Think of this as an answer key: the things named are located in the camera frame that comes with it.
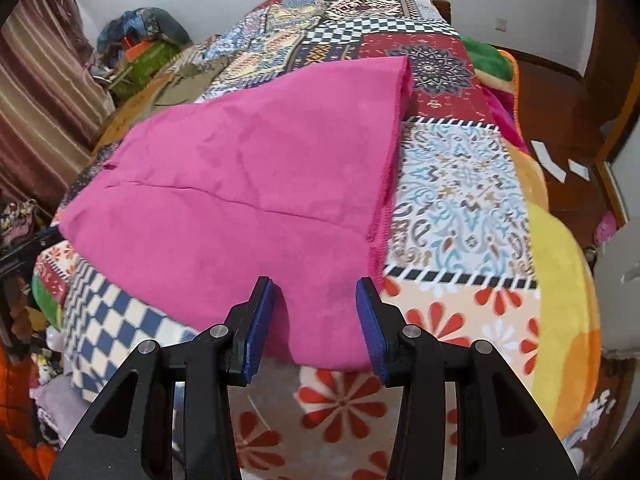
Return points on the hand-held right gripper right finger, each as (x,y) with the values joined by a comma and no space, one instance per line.
(372,330)

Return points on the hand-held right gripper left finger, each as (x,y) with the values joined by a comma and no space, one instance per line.
(257,330)

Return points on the pink pants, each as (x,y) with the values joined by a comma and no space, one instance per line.
(240,200)

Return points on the olive folded pants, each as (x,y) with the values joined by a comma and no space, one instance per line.
(187,87)

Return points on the heap of cloths on floor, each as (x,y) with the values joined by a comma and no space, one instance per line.
(30,390)

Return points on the patchwork printed blanket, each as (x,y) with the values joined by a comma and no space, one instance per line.
(460,200)

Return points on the striped red curtain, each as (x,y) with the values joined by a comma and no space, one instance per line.
(40,85)

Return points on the yellow orange fleece blanket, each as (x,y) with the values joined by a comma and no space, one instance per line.
(560,310)

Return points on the green fabric bag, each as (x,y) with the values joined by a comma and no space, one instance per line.
(150,62)

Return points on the white paper piece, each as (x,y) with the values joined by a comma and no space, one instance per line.
(547,160)
(578,169)

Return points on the pile of colourful clothes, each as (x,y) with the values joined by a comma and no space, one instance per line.
(145,22)

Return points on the green fleece blanket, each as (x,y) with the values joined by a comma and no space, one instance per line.
(485,62)

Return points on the wooden bed footboard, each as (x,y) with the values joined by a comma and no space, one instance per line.
(442,10)

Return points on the white wall socket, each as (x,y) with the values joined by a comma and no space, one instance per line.
(500,22)

